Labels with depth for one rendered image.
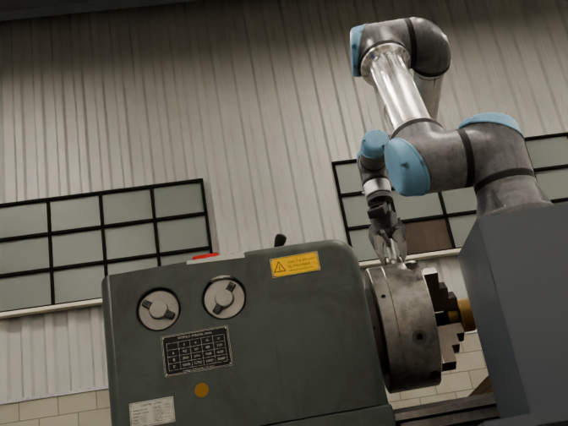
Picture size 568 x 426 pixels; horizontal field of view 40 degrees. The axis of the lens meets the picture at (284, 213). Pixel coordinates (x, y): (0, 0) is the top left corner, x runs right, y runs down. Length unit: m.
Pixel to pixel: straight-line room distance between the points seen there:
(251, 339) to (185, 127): 8.09
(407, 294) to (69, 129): 8.35
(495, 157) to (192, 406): 0.81
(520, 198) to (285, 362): 0.61
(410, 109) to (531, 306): 0.48
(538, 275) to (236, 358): 0.68
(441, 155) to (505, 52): 9.37
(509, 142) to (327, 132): 8.24
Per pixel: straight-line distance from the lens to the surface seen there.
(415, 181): 1.50
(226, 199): 9.32
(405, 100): 1.65
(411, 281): 1.89
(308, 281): 1.76
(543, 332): 1.38
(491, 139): 1.54
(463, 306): 2.00
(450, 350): 1.95
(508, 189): 1.49
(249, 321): 1.75
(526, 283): 1.40
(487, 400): 1.83
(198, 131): 9.75
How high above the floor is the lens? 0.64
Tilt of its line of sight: 22 degrees up
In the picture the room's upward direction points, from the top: 10 degrees counter-clockwise
